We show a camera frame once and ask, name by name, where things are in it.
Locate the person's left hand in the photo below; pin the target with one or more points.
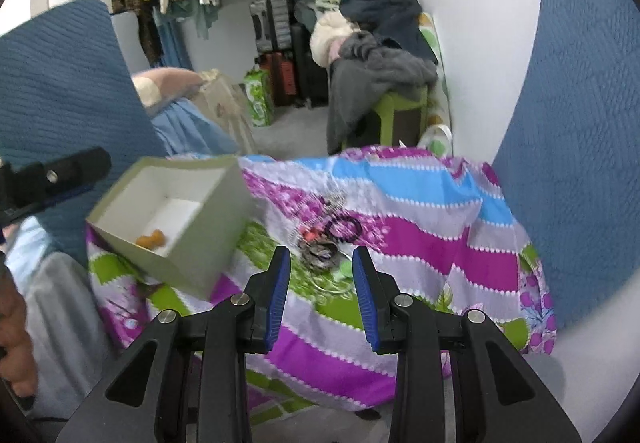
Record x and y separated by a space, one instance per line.
15 333

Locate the black suitcase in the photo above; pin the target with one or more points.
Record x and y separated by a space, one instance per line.
307 73

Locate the beige patterned cloth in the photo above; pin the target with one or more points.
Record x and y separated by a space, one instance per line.
225 108

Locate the green plastic stool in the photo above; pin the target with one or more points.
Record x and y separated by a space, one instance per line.
400 104

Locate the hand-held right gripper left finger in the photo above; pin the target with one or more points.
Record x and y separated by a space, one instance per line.
277 303

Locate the person's grey clothing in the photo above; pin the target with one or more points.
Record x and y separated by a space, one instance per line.
65 333

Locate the red pendant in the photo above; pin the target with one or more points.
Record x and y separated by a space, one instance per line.
312 235

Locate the red suitcase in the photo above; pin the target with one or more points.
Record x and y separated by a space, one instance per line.
281 75

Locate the grey-green cardboard box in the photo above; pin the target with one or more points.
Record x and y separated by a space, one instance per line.
210 243

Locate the floral printed board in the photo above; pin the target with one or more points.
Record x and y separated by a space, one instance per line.
440 88

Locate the pink pillow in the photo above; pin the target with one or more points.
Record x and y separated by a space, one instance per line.
170 79

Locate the striped floral printed blanket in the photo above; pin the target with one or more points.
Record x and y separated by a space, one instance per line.
450 223

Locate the blue striped hanging garment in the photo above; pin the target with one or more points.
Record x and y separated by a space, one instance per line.
172 45

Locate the light blue pleated cloth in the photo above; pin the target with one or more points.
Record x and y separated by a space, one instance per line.
185 128

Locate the person's right blue quilted leg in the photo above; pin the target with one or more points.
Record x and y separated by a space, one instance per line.
575 148

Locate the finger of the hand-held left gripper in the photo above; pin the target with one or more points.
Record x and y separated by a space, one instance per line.
60 173

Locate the grey garment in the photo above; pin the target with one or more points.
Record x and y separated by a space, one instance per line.
370 73

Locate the person's blue quilted leg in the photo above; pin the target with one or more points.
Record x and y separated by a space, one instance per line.
65 88
575 148

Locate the cream fleece garment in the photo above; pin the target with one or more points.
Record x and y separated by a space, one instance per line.
327 35

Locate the pale blue cloth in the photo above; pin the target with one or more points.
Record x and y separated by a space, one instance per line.
27 248

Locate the orange bead trinket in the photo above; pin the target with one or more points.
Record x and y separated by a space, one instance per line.
151 239

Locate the white plastic bag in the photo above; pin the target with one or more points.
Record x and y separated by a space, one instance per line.
435 139

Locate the green printed gift bag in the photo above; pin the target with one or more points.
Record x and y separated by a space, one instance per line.
259 98

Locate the person's left blue quilted leg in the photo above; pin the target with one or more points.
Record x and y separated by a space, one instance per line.
65 88

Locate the teal hanging garment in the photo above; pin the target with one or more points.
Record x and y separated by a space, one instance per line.
200 15

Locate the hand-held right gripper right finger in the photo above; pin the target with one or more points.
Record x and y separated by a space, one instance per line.
366 303

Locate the dark blue garment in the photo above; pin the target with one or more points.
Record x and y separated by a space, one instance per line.
385 13

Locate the grey striped suitcase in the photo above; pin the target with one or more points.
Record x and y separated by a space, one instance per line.
272 25

